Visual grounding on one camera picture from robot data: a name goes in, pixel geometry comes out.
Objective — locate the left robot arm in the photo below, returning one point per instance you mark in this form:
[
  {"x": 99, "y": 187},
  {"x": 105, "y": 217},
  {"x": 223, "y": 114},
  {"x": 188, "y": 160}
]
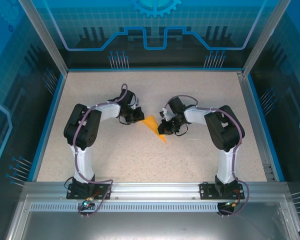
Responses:
[{"x": 82, "y": 130}]

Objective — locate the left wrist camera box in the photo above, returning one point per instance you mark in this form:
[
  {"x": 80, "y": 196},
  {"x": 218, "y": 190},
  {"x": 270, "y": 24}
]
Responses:
[{"x": 135, "y": 102}]

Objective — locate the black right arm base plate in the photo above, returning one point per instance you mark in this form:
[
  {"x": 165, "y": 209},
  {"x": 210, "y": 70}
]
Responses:
[{"x": 205, "y": 192}]

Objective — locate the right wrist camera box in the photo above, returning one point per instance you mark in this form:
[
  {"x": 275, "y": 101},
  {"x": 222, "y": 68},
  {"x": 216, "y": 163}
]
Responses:
[{"x": 167, "y": 113}]

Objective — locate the steel tray shelf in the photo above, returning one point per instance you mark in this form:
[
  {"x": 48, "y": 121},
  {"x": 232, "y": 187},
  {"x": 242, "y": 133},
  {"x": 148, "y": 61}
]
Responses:
[{"x": 150, "y": 225}]

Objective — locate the orange paper sheet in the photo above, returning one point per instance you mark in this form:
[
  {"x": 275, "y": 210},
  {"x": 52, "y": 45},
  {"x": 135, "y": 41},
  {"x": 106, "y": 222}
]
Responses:
[{"x": 150, "y": 122}]

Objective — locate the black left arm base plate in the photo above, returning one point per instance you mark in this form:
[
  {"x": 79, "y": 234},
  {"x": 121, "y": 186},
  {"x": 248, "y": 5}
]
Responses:
[{"x": 71, "y": 195}]

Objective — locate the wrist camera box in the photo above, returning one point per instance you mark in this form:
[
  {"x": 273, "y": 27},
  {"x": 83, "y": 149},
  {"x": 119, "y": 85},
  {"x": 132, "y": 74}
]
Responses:
[
  {"x": 167, "y": 113},
  {"x": 135, "y": 102}
]

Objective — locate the blue table border strip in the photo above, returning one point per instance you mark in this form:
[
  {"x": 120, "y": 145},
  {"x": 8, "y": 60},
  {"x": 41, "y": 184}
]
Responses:
[
  {"x": 261, "y": 112},
  {"x": 53, "y": 112}
]

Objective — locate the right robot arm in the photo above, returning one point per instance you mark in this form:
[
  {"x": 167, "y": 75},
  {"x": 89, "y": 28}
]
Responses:
[{"x": 225, "y": 132}]

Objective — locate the aluminium frame post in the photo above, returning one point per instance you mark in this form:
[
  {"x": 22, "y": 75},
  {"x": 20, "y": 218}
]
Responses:
[
  {"x": 263, "y": 37},
  {"x": 46, "y": 37}
]

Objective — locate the aluminium side rail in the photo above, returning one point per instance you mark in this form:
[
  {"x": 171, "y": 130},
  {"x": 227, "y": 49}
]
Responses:
[{"x": 252, "y": 112}]

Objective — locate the aluminium mounting rail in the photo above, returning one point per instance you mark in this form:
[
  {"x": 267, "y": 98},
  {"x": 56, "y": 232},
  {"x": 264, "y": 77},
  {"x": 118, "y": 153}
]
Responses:
[{"x": 155, "y": 190}]

